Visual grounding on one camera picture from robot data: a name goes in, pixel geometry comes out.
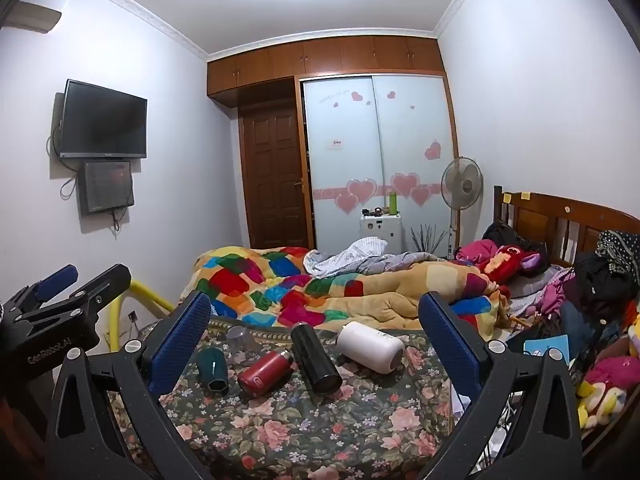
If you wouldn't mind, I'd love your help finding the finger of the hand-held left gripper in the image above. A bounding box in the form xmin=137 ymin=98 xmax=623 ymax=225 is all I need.
xmin=25 ymin=262 xmax=132 ymax=327
xmin=4 ymin=264 xmax=80 ymax=312

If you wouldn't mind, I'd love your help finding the brown wooden door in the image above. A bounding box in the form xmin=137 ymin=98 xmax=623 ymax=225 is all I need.
xmin=239 ymin=100 xmax=311 ymax=250

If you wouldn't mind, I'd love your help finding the small wall monitor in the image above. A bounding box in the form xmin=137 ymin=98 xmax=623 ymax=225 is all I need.
xmin=77 ymin=160 xmax=135 ymax=216

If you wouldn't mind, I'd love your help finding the clear glass cup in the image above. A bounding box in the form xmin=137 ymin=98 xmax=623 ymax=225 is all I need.
xmin=226 ymin=326 xmax=251 ymax=356

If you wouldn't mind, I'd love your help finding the air conditioner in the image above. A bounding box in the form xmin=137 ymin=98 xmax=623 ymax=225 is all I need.
xmin=2 ymin=2 xmax=62 ymax=35

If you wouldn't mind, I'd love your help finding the bundle of dry sticks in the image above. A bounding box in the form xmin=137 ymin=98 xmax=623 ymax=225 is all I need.
xmin=411 ymin=225 xmax=451 ymax=254

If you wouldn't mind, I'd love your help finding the red plush toy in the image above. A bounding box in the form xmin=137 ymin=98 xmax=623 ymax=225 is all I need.
xmin=475 ymin=244 xmax=549 ymax=282

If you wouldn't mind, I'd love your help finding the pink garment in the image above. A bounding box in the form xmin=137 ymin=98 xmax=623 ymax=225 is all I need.
xmin=454 ymin=240 xmax=501 ymax=267

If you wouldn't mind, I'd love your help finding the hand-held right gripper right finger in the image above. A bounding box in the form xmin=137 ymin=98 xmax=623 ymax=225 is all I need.
xmin=414 ymin=292 xmax=584 ymax=480

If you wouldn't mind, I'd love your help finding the black patterned scarf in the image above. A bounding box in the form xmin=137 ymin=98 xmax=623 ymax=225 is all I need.
xmin=595 ymin=230 xmax=640 ymax=277

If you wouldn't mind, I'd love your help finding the wall television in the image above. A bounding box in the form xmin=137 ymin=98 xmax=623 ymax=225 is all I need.
xmin=59 ymin=79 xmax=149 ymax=160

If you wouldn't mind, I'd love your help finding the wooden bed headboard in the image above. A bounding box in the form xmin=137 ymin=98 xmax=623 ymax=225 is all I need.
xmin=492 ymin=185 xmax=640 ymax=272

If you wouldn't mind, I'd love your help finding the standing fan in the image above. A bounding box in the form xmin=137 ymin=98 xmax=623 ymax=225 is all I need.
xmin=441 ymin=156 xmax=484 ymax=257

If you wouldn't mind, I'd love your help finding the floral cloth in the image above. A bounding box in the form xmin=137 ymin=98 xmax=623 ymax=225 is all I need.
xmin=107 ymin=319 xmax=481 ymax=480

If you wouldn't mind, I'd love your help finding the dark green cup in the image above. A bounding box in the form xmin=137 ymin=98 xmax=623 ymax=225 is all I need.
xmin=195 ymin=347 xmax=230 ymax=395

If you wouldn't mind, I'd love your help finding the wooden wardrobe with glass doors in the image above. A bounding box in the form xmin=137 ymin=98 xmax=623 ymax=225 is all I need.
xmin=206 ymin=35 xmax=460 ymax=256

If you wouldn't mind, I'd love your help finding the black clothing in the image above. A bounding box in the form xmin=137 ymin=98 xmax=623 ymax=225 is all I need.
xmin=482 ymin=221 xmax=522 ymax=249

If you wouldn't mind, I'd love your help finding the yellow and pink plush toy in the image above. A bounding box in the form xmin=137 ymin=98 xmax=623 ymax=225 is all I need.
xmin=575 ymin=354 xmax=640 ymax=429

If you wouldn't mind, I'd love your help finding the colourful patchwork blanket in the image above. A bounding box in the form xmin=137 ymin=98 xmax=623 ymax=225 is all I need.
xmin=177 ymin=246 xmax=511 ymax=333

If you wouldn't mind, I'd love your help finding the grey striped sheet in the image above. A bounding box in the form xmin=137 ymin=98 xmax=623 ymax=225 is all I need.
xmin=303 ymin=237 xmax=451 ymax=279

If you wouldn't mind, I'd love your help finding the black bag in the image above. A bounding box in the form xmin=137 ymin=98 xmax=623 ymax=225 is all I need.
xmin=572 ymin=252 xmax=634 ymax=307

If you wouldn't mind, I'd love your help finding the white bottle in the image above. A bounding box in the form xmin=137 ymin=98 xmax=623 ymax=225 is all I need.
xmin=335 ymin=321 xmax=405 ymax=375

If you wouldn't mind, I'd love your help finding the small white cabinet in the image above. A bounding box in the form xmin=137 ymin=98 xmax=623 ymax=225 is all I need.
xmin=360 ymin=213 xmax=402 ymax=252

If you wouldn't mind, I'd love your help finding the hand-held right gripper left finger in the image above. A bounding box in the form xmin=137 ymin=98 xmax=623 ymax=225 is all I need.
xmin=45 ymin=290 xmax=217 ymax=480

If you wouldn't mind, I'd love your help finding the red thermos bottle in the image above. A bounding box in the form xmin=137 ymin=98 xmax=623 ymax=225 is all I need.
xmin=237 ymin=350 xmax=295 ymax=400

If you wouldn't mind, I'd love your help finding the black thermos bottle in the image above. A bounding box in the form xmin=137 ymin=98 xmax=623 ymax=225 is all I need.
xmin=290 ymin=323 xmax=344 ymax=395

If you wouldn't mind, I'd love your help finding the blue paper box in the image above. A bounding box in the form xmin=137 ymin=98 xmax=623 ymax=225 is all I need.
xmin=522 ymin=332 xmax=571 ymax=367

